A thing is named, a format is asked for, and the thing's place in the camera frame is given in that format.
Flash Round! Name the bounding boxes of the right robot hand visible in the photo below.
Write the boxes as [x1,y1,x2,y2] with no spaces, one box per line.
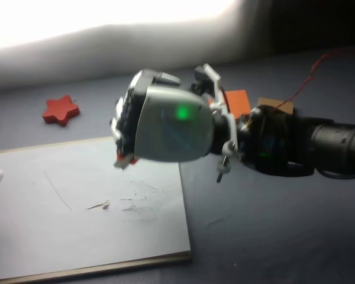
[110,69,215,163]

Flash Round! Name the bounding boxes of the orange and black utility knife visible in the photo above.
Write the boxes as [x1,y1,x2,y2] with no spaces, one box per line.
[113,151,138,171]

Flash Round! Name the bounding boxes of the orange block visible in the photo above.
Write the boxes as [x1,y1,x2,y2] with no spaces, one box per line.
[224,90,252,120]

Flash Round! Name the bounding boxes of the red star block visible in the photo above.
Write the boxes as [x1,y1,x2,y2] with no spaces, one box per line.
[41,94,81,128]

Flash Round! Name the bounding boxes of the white paper pad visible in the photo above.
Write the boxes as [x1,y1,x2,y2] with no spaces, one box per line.
[0,135,193,282]

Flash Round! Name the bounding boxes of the brown wooden block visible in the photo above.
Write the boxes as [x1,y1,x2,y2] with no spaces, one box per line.
[256,97,295,115]

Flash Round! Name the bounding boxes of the grey table cloth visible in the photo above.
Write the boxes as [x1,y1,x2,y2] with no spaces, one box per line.
[0,44,355,284]

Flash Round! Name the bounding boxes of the thin red wire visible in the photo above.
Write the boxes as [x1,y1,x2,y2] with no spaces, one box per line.
[272,49,343,112]

